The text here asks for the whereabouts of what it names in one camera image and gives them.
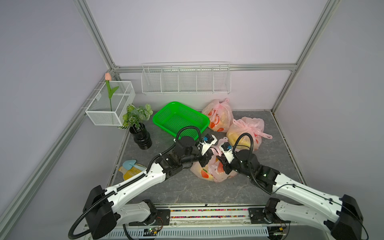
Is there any pink artificial tulip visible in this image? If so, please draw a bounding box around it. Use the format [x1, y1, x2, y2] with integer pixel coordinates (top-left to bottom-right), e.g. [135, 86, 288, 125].
[105, 73, 119, 111]

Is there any green potted plant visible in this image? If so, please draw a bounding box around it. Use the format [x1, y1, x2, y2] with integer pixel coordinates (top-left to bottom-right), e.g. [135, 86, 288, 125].
[118, 104, 153, 133]

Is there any printed pink plastic bag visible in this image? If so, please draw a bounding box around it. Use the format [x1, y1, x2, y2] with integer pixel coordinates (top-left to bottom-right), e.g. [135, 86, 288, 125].
[226, 116, 273, 152]
[202, 98, 234, 133]

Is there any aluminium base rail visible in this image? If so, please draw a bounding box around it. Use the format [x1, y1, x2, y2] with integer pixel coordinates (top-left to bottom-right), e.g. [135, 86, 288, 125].
[83, 204, 337, 240]

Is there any black plant vase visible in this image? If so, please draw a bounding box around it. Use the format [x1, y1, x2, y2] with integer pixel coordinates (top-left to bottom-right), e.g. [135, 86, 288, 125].
[129, 123, 152, 150]

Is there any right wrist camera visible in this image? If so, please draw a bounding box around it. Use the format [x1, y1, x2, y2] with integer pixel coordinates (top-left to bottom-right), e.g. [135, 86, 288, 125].
[220, 142, 235, 164]

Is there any green plastic basket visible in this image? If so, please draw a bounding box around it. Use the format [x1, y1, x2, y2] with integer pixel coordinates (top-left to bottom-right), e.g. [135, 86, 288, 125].
[153, 102, 210, 137]

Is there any white wire shelf back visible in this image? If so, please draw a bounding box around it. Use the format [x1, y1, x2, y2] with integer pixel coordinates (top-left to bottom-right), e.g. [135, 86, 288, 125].
[141, 62, 232, 95]

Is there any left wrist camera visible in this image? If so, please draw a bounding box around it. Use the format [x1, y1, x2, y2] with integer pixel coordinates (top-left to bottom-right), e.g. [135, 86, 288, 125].
[201, 134, 218, 156]

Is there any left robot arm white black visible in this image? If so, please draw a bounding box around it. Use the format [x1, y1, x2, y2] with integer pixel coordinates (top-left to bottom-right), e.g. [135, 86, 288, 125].
[68, 134, 217, 240]

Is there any plain pink plastic bag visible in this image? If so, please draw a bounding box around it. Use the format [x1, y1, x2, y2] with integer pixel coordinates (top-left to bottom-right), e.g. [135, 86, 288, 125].
[190, 146, 238, 183]

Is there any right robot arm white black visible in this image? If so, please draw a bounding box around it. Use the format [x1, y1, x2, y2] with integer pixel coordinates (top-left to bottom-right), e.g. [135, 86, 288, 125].
[219, 149, 367, 240]

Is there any yellow white work glove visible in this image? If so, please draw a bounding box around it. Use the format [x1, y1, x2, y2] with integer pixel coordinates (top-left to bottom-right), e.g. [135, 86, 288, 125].
[119, 164, 147, 181]

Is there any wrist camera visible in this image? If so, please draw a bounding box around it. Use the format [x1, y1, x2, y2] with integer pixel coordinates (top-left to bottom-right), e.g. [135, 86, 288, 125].
[201, 134, 218, 156]
[220, 142, 235, 164]

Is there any white wire basket left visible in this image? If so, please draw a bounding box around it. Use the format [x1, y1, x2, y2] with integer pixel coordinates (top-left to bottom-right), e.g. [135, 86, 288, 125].
[85, 81, 136, 127]

